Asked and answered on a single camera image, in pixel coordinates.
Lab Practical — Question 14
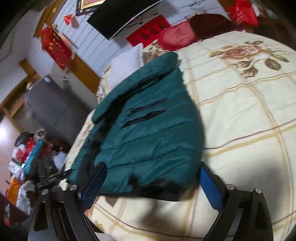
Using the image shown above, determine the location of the dark red velvet cushion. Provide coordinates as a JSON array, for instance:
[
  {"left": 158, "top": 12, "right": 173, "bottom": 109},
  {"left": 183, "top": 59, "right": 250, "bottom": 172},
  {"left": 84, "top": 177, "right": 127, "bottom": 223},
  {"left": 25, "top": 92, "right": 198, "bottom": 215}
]
[{"left": 189, "top": 14, "right": 235, "bottom": 40}]

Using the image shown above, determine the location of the red chinese knot hanging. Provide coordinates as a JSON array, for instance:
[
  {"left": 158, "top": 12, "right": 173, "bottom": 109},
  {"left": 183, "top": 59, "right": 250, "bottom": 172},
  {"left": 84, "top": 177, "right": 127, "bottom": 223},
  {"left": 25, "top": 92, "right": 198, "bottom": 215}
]
[{"left": 40, "top": 25, "right": 75, "bottom": 70}]

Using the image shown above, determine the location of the white plastic bag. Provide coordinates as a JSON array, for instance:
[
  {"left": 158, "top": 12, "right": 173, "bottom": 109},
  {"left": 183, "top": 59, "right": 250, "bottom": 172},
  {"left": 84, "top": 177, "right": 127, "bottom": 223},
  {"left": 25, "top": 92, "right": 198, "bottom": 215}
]
[{"left": 51, "top": 151, "right": 67, "bottom": 171}]

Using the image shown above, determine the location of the floral cream bed quilt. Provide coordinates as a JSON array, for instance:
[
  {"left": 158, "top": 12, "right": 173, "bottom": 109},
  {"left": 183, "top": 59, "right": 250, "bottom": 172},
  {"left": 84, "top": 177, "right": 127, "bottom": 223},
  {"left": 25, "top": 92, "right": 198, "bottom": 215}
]
[{"left": 59, "top": 29, "right": 296, "bottom": 241}]

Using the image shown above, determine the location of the white square pillow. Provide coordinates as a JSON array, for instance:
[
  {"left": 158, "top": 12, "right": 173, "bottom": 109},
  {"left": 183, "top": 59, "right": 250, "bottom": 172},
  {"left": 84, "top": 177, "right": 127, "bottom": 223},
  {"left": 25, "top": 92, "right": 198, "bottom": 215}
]
[{"left": 107, "top": 43, "right": 144, "bottom": 90}]

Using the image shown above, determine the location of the red shopping bag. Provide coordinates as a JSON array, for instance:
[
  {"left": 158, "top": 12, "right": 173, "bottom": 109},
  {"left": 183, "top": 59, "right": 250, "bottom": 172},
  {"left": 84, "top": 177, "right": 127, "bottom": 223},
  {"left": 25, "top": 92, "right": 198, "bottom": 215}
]
[{"left": 227, "top": 0, "right": 259, "bottom": 28}]

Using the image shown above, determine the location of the red calligraphy banner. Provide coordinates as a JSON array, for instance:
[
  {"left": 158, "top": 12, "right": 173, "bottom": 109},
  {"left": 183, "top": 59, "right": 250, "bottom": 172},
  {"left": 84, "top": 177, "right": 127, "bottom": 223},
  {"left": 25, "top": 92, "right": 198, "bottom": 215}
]
[{"left": 126, "top": 15, "right": 171, "bottom": 48}]

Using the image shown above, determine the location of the red heart-shaped cushion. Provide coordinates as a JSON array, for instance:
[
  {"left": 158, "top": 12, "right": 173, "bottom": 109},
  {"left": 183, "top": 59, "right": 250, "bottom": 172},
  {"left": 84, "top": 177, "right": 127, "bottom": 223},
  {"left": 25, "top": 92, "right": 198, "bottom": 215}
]
[{"left": 157, "top": 21, "right": 200, "bottom": 51}]

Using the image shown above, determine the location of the wall-mounted black television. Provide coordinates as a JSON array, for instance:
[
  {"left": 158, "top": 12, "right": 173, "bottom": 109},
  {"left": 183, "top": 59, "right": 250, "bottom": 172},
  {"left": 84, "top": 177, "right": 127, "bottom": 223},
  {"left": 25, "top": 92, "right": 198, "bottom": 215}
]
[{"left": 87, "top": 0, "right": 161, "bottom": 40}]

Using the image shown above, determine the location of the dark green puffer coat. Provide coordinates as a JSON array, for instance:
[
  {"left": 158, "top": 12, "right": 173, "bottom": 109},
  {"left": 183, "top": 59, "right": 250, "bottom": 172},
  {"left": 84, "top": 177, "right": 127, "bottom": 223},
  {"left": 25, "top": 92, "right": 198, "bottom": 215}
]
[{"left": 67, "top": 52, "right": 205, "bottom": 201}]

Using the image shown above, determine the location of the pile of colourful clutter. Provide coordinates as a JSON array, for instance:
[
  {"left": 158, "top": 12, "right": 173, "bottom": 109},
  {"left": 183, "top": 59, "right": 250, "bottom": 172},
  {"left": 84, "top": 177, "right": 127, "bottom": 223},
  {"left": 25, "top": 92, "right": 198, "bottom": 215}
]
[{"left": 4, "top": 128, "right": 60, "bottom": 226}]

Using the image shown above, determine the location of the grey refrigerator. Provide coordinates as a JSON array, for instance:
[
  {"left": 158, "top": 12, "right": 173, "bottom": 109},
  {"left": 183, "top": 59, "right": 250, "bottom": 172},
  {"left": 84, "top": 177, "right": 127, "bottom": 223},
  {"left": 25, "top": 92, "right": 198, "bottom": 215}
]
[{"left": 25, "top": 75, "right": 90, "bottom": 145}]

